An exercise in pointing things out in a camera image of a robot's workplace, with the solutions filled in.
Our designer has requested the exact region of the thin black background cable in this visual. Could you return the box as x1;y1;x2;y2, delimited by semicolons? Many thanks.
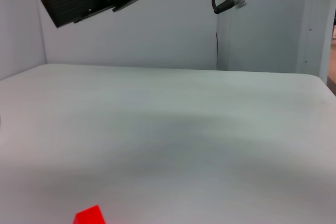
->
215;31;219;70

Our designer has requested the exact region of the bright red square brick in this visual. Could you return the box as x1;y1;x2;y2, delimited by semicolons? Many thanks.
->
72;205;107;224

